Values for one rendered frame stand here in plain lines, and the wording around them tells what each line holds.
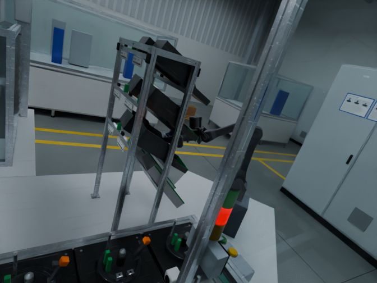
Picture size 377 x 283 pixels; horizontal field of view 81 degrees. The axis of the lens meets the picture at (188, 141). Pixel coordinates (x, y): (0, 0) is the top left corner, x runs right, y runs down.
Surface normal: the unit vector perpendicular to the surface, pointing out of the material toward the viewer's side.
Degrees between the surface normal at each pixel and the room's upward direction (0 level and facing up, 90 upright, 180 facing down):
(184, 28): 90
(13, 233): 0
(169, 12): 90
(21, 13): 90
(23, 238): 0
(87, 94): 90
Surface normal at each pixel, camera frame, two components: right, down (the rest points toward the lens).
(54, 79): 0.40, 0.42
